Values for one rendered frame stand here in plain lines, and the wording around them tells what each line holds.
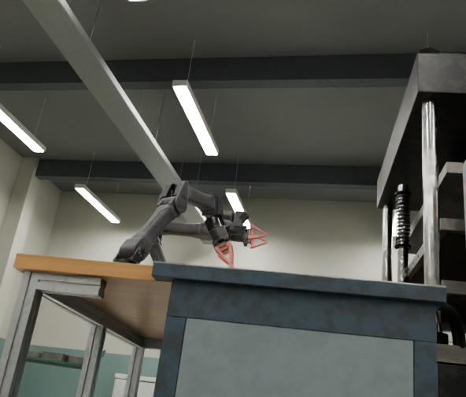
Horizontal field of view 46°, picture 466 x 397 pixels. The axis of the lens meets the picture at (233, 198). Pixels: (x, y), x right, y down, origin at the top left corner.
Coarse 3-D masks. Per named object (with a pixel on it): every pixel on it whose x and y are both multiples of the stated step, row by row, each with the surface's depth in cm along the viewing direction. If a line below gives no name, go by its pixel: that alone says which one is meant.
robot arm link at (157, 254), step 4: (156, 240) 235; (160, 240) 240; (156, 244) 234; (160, 244) 237; (152, 248) 233; (156, 248) 233; (160, 248) 234; (152, 252) 233; (156, 252) 233; (160, 252) 233; (152, 256) 233; (156, 256) 233; (160, 256) 232; (164, 256) 234; (156, 260) 232; (160, 260) 232; (164, 260) 232
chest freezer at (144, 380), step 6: (120, 378) 831; (126, 378) 828; (144, 378) 823; (150, 378) 821; (114, 384) 829; (120, 384) 827; (144, 384) 820; (150, 384) 818; (114, 390) 825; (120, 390) 824; (138, 390) 819; (144, 390) 817; (150, 390) 815; (114, 396) 822; (120, 396) 820; (138, 396) 815; (144, 396) 813; (150, 396) 811
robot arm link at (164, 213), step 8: (168, 200) 192; (160, 208) 189; (168, 208) 188; (152, 216) 187; (160, 216) 185; (168, 216) 187; (176, 216) 191; (144, 224) 183; (152, 224) 181; (160, 224) 184; (144, 232) 178; (152, 232) 180; (160, 232) 183; (128, 240) 176; (136, 240) 174; (144, 240) 175; (152, 240) 179; (120, 248) 174; (128, 248) 172; (136, 248) 172; (120, 256) 174; (128, 256) 172
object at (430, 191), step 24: (432, 120) 225; (432, 144) 220; (432, 168) 216; (432, 192) 212; (384, 216) 333; (432, 216) 209; (384, 240) 327; (432, 240) 205; (384, 264) 321; (432, 264) 201
